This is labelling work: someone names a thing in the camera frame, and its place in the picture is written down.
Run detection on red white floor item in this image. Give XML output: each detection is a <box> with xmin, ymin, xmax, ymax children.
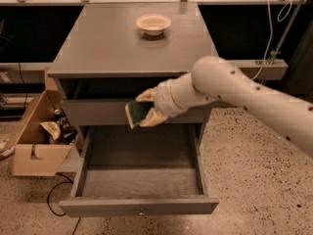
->
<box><xmin>0</xmin><ymin>139</ymin><xmax>16</xmax><ymax>160</ymax></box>

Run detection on white hanging cable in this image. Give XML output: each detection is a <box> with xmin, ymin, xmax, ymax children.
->
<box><xmin>250</xmin><ymin>0</ymin><xmax>293</xmax><ymax>81</ymax></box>

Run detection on open grey middle drawer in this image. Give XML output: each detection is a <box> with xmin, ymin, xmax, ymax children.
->
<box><xmin>60</xmin><ymin>124</ymin><xmax>219</xmax><ymax>217</ymax></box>

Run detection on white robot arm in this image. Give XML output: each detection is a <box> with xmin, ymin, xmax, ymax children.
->
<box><xmin>136</xmin><ymin>56</ymin><xmax>313</xmax><ymax>157</ymax></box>

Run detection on green and yellow sponge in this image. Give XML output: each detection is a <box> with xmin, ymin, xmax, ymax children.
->
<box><xmin>125</xmin><ymin>101</ymin><xmax>154</xmax><ymax>128</ymax></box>

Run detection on white paper bowl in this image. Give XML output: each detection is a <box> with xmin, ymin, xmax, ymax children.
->
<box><xmin>136</xmin><ymin>14</ymin><xmax>171</xmax><ymax>36</ymax></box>

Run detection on open cardboard box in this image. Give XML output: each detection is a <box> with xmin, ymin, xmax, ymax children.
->
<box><xmin>5</xmin><ymin>67</ymin><xmax>78</xmax><ymax>176</ymax></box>

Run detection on snack bags in box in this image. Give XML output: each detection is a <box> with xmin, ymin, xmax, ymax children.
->
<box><xmin>40</xmin><ymin>109</ymin><xmax>77</xmax><ymax>145</ymax></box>

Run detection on black floor cable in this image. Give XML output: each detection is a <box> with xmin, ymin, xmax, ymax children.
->
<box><xmin>46</xmin><ymin>172</ymin><xmax>82</xmax><ymax>235</ymax></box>

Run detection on grey wall rail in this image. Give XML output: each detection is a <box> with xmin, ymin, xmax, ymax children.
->
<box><xmin>0</xmin><ymin>59</ymin><xmax>288</xmax><ymax>84</ymax></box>

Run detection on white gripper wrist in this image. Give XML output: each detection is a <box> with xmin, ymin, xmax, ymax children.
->
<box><xmin>135</xmin><ymin>79</ymin><xmax>186</xmax><ymax>127</ymax></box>

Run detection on closed grey top drawer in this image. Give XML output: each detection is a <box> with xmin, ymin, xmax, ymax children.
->
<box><xmin>61</xmin><ymin>99</ymin><xmax>211</xmax><ymax>126</ymax></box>

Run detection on grey drawer cabinet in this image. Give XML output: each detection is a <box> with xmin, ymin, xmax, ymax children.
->
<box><xmin>49</xmin><ymin>2</ymin><xmax>217</xmax><ymax>145</ymax></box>

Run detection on metal diagonal pole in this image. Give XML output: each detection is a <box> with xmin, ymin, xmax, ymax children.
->
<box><xmin>264</xmin><ymin>0</ymin><xmax>306</xmax><ymax>65</ymax></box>

